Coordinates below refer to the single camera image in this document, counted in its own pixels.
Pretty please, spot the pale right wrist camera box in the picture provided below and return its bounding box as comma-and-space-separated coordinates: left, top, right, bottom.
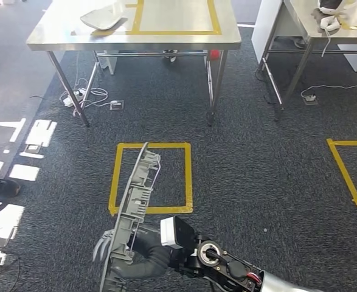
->
160, 217, 179, 250

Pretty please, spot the white black VR headset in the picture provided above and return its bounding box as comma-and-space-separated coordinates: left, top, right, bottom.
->
318, 0, 357, 18

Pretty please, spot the white floor cable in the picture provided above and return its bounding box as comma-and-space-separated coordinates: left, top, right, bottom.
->
300, 68, 357, 100
58, 52, 112, 117

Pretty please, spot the white curved plastic part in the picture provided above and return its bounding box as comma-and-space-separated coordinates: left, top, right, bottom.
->
80, 2, 128, 31

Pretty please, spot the white desk leg panel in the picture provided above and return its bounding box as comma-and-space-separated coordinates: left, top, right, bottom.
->
98, 50, 118, 76

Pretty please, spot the stainless steel workbench table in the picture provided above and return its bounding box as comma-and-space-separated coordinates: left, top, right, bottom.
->
26, 0, 242, 128

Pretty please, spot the white power strip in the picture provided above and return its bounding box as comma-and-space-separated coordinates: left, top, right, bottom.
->
63, 88, 87, 108

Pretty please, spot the low white panel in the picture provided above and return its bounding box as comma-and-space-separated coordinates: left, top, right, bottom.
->
337, 43, 357, 74

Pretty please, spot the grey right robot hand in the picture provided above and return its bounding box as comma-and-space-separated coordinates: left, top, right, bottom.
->
92, 228, 172, 283

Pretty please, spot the yellow floor tape square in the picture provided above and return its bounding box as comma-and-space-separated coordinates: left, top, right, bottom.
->
108, 142, 194, 217
326, 138, 357, 209

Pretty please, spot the grey plastic wheel hubcap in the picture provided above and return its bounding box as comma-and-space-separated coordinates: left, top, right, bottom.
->
99, 142, 161, 292

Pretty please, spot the white controller cord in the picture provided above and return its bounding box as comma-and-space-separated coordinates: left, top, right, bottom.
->
321, 27, 333, 58

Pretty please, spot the tall white panel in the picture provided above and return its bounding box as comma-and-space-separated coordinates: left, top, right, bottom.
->
250, 0, 284, 64

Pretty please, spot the yellow workbench tape outline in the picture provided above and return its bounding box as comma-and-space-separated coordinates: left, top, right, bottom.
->
91, 0, 223, 37

